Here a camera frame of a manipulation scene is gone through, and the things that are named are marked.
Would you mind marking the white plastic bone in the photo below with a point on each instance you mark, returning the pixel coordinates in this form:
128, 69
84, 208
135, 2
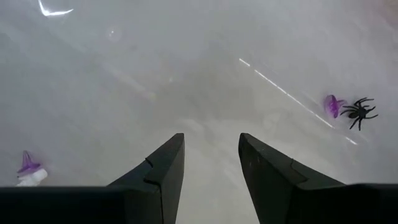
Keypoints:
34, 178

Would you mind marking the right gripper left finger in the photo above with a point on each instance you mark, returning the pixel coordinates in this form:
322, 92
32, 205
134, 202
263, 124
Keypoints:
161, 174

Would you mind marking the purple witch hat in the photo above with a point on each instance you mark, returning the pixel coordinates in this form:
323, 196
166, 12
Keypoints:
332, 105
28, 163

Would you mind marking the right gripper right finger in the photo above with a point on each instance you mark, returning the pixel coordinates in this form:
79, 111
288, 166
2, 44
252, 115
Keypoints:
267, 174

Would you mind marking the black plastic spider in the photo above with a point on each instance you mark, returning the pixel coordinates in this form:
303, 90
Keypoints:
357, 112

